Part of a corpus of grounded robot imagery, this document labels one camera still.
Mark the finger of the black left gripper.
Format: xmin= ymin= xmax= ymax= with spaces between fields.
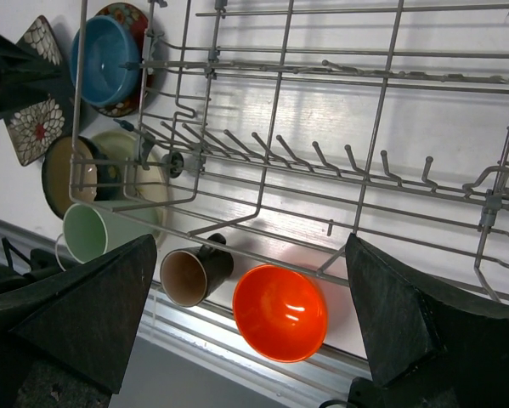
xmin=0 ymin=35 xmax=61 ymax=120

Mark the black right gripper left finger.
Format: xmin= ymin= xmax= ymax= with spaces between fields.
xmin=0 ymin=234 xmax=157 ymax=394

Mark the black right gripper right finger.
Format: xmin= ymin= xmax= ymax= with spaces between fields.
xmin=345 ymin=235 xmax=509 ymax=407

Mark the blue ceramic bowl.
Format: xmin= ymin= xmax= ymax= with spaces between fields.
xmin=81 ymin=15 xmax=140 ymax=107

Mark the dark bowl beige inside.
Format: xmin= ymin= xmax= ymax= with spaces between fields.
xmin=42 ymin=136 xmax=122 ymax=219

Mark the orange plastic bowl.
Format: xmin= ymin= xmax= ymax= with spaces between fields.
xmin=232 ymin=264 xmax=328 ymax=363

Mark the black floral square plate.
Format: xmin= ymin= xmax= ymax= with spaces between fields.
xmin=4 ymin=15 xmax=75 ymax=167

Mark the light green cup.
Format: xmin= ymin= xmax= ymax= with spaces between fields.
xmin=63 ymin=200 xmax=159 ymax=264

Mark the dark brown mug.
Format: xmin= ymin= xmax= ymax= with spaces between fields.
xmin=160 ymin=233 xmax=235 ymax=308

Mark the red floral round plate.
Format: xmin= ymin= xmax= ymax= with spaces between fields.
xmin=95 ymin=2 xmax=149 ymax=118

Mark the large cream round plate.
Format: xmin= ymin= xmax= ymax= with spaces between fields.
xmin=91 ymin=130 xmax=170 ymax=250

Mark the aluminium frame rail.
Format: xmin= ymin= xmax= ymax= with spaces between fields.
xmin=0 ymin=216 xmax=374 ymax=408

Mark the grey wire dish rack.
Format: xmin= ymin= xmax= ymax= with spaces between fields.
xmin=73 ymin=1 xmax=509 ymax=304

